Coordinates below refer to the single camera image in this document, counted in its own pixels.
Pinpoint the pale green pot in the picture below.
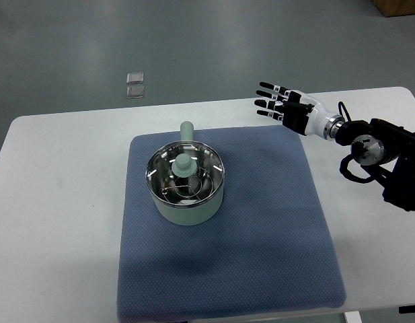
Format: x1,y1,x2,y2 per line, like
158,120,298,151
151,121,225,226

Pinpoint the blue textured mat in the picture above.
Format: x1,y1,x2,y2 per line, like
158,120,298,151
117,125,346,322

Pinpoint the glass lid with green knob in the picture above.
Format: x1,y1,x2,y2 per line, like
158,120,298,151
145,141,225,208

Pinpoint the black table control panel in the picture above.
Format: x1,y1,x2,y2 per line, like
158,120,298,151
399,305,415,314

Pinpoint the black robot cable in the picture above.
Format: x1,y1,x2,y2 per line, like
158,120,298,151
336,101,379,184

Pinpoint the brown cardboard box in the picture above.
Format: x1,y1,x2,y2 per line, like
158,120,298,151
372,0,415,17

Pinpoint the upper metal floor plate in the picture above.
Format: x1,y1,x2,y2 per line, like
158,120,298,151
126,72,144,84

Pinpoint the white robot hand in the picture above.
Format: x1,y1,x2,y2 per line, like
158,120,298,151
254,81,344,139

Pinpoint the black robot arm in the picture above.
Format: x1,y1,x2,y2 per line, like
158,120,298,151
254,81,415,211

